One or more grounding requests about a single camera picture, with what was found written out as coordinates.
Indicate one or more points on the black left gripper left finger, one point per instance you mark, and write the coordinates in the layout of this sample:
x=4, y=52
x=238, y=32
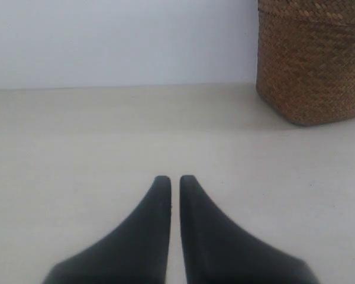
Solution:
x=135, y=252

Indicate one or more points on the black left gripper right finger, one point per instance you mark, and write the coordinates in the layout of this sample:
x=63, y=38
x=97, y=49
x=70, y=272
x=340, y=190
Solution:
x=217, y=250

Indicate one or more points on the brown woven wicker basket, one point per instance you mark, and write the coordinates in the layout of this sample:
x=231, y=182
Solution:
x=306, y=60

